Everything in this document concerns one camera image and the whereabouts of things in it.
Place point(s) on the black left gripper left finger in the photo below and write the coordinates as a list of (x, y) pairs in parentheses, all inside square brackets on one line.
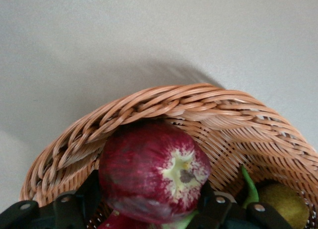
[(49, 216)]

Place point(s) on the pink dragon fruit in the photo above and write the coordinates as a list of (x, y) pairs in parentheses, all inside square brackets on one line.
[(116, 222)]

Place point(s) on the dark red apple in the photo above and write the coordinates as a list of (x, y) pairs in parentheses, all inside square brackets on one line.
[(139, 169)]

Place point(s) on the brown wicker basket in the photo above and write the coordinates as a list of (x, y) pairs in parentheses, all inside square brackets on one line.
[(223, 109)]

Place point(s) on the brown-green kiwi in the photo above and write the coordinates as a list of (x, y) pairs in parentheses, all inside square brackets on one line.
[(283, 204)]

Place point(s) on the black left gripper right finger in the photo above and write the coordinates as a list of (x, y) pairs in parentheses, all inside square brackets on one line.
[(231, 211)]

